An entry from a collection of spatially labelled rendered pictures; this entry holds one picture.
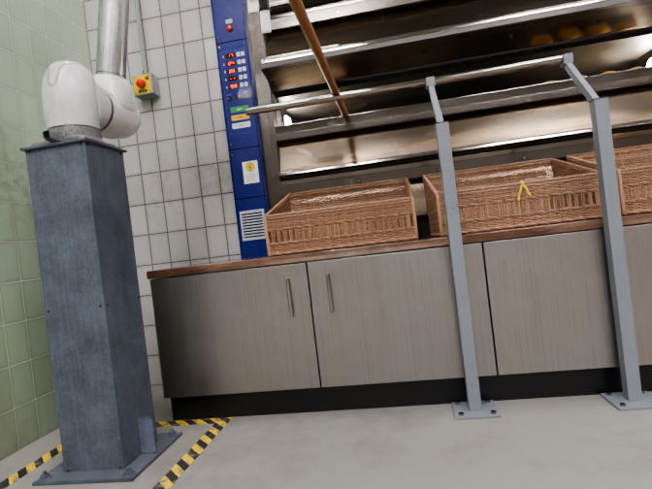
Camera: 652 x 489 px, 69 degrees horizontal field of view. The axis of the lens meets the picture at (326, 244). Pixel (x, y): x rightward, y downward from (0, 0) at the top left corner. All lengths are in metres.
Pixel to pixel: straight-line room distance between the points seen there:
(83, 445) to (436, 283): 1.21
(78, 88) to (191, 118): 0.86
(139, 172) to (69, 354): 1.16
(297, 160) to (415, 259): 0.87
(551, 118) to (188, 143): 1.66
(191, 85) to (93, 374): 1.45
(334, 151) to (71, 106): 1.11
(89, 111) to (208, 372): 0.97
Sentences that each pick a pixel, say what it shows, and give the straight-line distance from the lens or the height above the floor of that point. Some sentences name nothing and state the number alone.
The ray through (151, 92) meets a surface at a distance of 2.51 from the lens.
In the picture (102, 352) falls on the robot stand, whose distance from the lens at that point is 1.59.
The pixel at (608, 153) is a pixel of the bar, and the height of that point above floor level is 0.78.
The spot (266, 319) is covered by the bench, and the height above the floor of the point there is 0.36.
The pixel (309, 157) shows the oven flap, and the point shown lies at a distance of 2.25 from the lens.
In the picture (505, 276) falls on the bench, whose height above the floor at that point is 0.43.
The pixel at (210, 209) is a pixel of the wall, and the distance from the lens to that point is 2.37.
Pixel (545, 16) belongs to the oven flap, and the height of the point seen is 1.40.
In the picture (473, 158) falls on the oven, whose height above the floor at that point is 0.90.
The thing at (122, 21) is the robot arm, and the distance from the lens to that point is 1.98.
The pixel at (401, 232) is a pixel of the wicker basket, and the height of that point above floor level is 0.61.
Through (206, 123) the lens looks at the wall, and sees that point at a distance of 2.43.
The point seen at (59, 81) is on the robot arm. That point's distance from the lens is 1.73.
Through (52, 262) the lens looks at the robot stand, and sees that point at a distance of 1.65.
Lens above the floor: 0.61
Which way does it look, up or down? level
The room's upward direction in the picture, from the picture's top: 7 degrees counter-clockwise
